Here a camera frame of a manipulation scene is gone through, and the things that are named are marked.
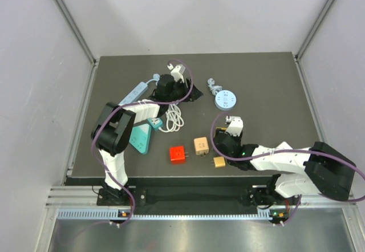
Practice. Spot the orange cube socket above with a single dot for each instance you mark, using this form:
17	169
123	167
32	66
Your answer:
201	146

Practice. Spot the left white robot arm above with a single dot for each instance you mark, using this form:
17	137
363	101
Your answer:
113	128

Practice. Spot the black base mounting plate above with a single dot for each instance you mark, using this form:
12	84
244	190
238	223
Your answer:
148	195

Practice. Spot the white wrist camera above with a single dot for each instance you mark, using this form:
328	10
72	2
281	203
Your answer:
177	72
235	125

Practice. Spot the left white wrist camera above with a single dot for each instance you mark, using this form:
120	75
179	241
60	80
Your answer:
177	72

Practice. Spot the teal triangular power strip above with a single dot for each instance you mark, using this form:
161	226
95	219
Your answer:
140	138

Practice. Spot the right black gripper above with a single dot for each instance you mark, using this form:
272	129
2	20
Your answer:
238	139

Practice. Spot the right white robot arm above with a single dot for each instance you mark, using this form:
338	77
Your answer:
319	169

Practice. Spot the grey slotted cable duct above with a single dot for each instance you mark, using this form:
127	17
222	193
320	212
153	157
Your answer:
119	215

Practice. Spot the red plug adapter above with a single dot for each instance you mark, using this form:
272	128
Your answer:
177	155

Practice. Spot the orange plug adapter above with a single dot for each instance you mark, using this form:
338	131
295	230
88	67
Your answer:
219	162

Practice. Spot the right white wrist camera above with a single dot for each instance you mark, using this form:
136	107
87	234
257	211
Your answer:
235	125

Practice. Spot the light blue power strip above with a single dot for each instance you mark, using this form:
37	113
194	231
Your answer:
135	94

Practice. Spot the teal rectangular power strip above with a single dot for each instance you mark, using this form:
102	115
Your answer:
156	123

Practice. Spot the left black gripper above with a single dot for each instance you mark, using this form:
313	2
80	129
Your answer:
194	94

